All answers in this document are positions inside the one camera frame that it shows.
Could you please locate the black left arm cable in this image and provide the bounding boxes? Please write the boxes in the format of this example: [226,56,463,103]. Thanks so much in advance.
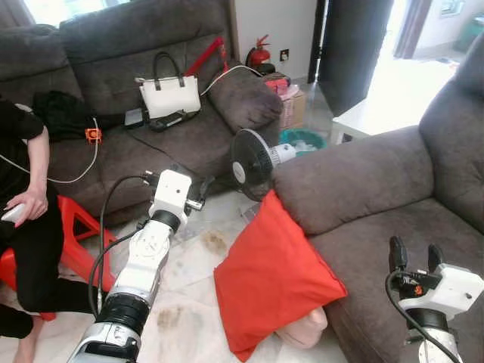
[87,174,152,318]

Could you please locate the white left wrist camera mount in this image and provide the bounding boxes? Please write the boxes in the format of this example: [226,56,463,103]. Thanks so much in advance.
[150,169,193,222]

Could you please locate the teal plastic basket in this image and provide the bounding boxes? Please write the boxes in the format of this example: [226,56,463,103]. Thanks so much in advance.
[278,127,326,156]

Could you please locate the two-seat dark grey sofa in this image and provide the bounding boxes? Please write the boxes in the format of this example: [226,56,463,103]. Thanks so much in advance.
[271,34,484,363]

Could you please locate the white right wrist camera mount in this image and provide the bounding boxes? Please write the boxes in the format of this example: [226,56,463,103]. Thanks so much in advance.
[399,263,484,320]

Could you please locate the red pillow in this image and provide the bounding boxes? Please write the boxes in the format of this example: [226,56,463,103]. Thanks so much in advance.
[213,189,349,362]

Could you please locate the red rod with strap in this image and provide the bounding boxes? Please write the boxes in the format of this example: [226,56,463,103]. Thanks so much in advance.
[184,36,228,78]

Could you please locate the red fire extinguisher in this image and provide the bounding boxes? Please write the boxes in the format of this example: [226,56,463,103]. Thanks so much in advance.
[246,34,273,73]

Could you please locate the white handbag black handles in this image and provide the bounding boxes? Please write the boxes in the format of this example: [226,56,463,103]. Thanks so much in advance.
[136,51,203,120]

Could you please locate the black handheld device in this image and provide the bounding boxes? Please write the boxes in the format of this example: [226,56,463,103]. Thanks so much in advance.
[147,108,201,133]

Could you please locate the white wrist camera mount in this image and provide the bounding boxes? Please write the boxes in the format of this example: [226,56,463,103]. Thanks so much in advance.
[150,169,193,222]
[399,263,484,320]

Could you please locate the red plastic stool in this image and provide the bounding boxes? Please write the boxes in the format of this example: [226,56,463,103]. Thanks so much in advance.
[0,194,119,322]

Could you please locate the grey flat pouch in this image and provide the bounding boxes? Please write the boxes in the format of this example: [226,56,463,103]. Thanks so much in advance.
[123,107,148,129]

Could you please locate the thin black cable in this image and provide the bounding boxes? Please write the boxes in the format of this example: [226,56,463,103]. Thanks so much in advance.
[123,130,199,176]

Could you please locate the white side table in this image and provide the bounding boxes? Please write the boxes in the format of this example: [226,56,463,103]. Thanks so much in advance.
[330,95,424,146]

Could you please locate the black garment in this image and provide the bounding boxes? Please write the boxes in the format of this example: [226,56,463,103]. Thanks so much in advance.
[32,91,126,142]

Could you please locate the black floor fan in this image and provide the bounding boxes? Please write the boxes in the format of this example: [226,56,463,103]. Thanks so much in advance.
[229,129,297,191]

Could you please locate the short white cable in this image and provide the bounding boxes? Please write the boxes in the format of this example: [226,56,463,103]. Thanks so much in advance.
[199,64,264,97]

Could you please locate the long white cable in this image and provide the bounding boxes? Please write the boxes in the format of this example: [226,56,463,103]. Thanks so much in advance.
[0,116,101,185]

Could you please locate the long dark grey sofa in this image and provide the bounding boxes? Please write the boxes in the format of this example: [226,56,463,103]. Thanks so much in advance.
[0,0,284,224]

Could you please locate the pink packets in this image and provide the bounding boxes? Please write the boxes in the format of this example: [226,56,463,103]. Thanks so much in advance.
[265,74,299,98]

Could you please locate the dark wooden door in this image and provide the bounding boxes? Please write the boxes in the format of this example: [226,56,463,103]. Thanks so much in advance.
[316,0,394,116]

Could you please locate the white phone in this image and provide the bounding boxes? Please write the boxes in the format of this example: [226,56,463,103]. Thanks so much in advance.
[0,203,27,225]

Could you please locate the beige pink pillow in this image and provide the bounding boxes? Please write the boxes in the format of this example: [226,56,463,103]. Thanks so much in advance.
[274,305,330,350]

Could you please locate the brown cardboard box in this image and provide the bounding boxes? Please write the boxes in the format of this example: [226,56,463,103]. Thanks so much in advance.
[278,89,307,129]

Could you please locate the person in black clothes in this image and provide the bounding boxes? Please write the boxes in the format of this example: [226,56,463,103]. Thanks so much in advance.
[0,95,95,363]

